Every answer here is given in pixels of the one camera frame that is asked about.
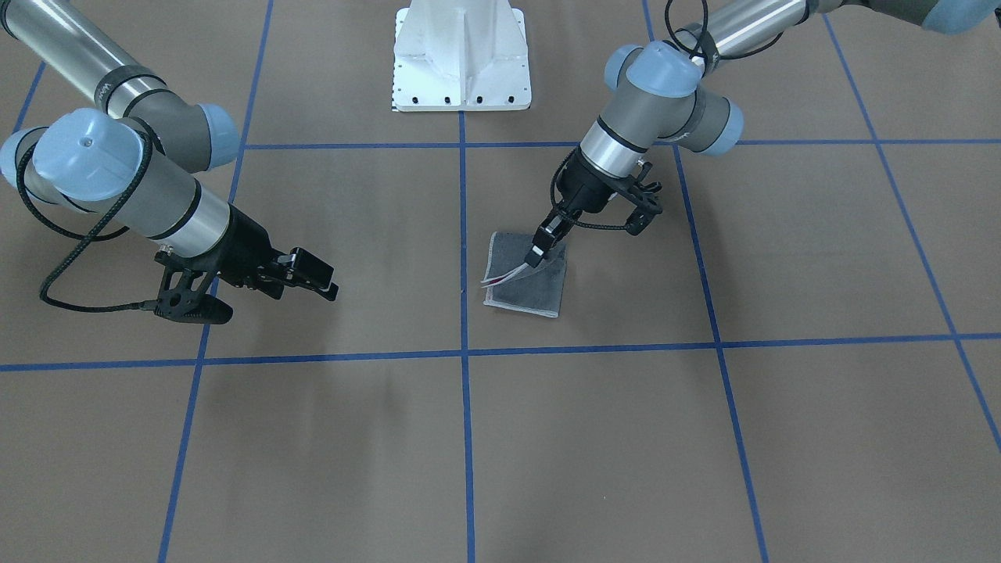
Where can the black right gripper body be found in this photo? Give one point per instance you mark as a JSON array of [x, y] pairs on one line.
[[249, 249]]

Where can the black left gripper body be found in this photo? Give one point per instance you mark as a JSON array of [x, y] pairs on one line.
[[585, 186]]

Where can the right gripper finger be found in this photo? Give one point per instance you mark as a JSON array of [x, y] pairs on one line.
[[326, 288], [303, 268]]

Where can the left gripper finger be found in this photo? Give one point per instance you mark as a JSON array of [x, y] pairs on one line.
[[536, 255], [551, 232]]

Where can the pink towel with grey back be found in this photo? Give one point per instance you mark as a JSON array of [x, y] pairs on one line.
[[511, 284]]

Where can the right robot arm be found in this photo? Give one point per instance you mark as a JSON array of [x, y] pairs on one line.
[[133, 158]]

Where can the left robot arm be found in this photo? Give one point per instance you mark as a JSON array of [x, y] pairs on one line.
[[657, 95]]

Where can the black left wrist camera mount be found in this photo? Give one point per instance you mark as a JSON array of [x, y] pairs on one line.
[[645, 197]]

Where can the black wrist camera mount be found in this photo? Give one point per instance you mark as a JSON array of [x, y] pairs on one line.
[[184, 295], [645, 197]]

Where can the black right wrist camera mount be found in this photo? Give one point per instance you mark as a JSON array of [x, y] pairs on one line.
[[184, 295]]

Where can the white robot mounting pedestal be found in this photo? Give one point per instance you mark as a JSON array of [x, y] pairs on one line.
[[460, 56]]

